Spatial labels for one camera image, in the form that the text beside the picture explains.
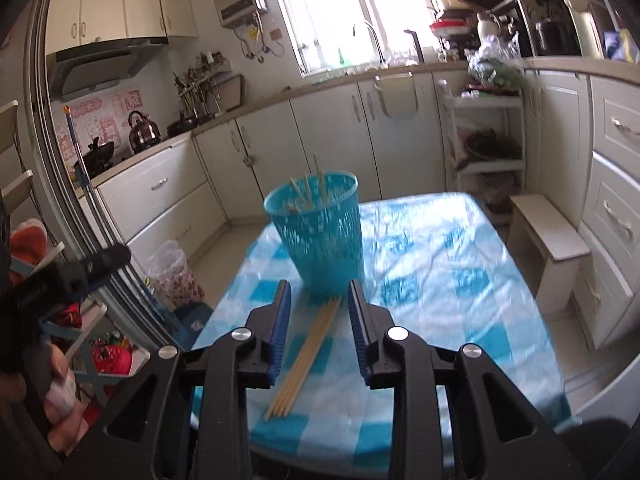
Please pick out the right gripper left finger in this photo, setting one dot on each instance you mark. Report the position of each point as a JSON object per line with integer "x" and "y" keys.
{"x": 184, "y": 416}

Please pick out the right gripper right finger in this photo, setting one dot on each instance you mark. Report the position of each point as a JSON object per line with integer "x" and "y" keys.
{"x": 496, "y": 432}

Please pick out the bamboo chopstick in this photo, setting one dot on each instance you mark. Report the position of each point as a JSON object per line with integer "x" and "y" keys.
{"x": 302, "y": 191}
{"x": 309, "y": 362}
{"x": 304, "y": 364}
{"x": 299, "y": 364}
{"x": 308, "y": 355}
{"x": 321, "y": 178}

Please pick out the person's left hand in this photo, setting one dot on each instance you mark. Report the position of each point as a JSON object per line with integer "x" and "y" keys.
{"x": 62, "y": 409}

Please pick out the red orange cloth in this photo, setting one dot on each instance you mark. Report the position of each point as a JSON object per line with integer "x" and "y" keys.
{"x": 29, "y": 242}

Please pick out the dark blue box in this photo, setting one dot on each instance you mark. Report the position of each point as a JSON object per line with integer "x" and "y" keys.
{"x": 191, "y": 320}

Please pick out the floral plastic bag bin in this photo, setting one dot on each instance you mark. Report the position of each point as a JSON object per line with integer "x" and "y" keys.
{"x": 170, "y": 273}

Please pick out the black wok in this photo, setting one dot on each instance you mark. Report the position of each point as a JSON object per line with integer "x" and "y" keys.
{"x": 99, "y": 157}

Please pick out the blue white checkered tablecloth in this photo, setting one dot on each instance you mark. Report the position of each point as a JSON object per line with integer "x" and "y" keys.
{"x": 441, "y": 269}

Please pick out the white step stool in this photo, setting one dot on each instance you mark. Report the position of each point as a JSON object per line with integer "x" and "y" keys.
{"x": 537, "y": 223}

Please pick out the metal kettle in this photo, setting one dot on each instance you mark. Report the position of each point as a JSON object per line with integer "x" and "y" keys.
{"x": 143, "y": 133}

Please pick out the range hood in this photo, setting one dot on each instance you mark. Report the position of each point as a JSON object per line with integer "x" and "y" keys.
{"x": 77, "y": 71}

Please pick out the turquoise perforated plastic basket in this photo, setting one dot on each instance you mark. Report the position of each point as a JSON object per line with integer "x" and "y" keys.
{"x": 324, "y": 243}

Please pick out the bag of green vegetables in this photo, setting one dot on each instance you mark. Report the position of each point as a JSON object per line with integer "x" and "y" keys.
{"x": 492, "y": 67}

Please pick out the black rice cooker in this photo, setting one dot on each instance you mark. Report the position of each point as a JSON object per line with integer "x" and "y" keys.
{"x": 555, "y": 38}

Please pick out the blue snack bag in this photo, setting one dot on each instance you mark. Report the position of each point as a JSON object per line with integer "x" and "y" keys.
{"x": 620, "y": 46}

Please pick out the white electric kettle pot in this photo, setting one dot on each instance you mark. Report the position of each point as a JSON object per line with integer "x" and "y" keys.
{"x": 592, "y": 21}

